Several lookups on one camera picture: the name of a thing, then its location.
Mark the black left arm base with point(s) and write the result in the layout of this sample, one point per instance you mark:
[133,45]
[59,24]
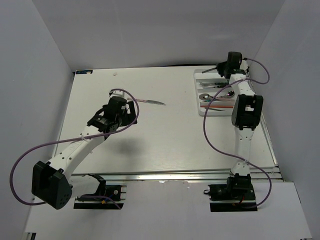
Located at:
[93,192]

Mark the white cutlery tray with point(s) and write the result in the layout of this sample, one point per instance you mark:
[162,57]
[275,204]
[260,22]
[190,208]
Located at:
[213,76]

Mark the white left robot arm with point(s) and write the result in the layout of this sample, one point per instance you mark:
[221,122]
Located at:
[54,182]

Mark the green-handled steel spoon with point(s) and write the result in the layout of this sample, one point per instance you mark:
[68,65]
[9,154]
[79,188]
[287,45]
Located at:
[205,97]

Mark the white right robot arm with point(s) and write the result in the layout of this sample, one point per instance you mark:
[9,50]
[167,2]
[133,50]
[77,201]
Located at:
[246,114]

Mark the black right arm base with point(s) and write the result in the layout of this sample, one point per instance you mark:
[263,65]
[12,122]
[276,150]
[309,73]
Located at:
[236,195]

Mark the dark-handled steel knife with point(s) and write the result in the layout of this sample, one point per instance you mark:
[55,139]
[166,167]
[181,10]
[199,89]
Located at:
[209,70]

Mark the dark-handled steel fork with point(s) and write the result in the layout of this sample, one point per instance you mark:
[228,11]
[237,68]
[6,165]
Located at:
[214,87]

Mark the pink-handled steel spoon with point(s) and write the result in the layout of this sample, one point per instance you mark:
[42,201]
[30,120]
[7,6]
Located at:
[228,97]

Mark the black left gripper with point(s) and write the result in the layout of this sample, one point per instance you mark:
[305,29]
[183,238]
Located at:
[129,117]

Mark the pink-handled steel knife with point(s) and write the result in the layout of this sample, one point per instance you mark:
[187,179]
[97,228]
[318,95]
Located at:
[147,101]

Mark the green chopstick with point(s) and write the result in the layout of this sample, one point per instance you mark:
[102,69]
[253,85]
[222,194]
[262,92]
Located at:
[215,109]

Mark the aluminium table edge rail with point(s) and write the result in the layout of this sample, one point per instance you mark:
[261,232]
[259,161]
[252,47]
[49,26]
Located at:
[159,164]

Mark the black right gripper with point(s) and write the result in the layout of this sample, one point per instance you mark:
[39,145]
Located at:
[220,66]

